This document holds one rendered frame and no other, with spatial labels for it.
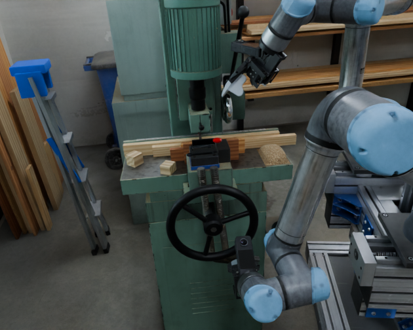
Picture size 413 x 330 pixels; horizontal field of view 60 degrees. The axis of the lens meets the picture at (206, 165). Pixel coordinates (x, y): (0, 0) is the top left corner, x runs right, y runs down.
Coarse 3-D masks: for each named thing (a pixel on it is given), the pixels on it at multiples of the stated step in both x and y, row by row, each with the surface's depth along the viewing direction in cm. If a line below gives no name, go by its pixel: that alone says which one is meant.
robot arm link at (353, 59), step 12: (348, 24) 125; (348, 36) 128; (360, 36) 125; (348, 48) 129; (360, 48) 128; (348, 60) 131; (360, 60) 130; (348, 72) 133; (360, 72) 132; (348, 84) 135; (360, 84) 135
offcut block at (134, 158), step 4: (132, 152) 130; (136, 152) 129; (140, 152) 129; (128, 156) 127; (132, 156) 126; (136, 156) 127; (140, 156) 129; (128, 160) 128; (132, 160) 127; (136, 160) 127; (140, 160) 129; (128, 164) 129; (132, 164) 128; (136, 164) 128
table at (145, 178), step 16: (144, 160) 132; (160, 160) 132; (240, 160) 129; (256, 160) 128; (128, 176) 122; (144, 176) 122; (160, 176) 121; (176, 176) 122; (240, 176) 124; (256, 176) 125; (272, 176) 126; (288, 176) 126; (128, 192) 123; (144, 192) 123
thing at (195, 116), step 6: (192, 114) 125; (198, 114) 125; (204, 114) 125; (192, 120) 125; (198, 120) 125; (204, 120) 126; (192, 126) 126; (198, 126) 126; (192, 132) 127; (198, 132) 128
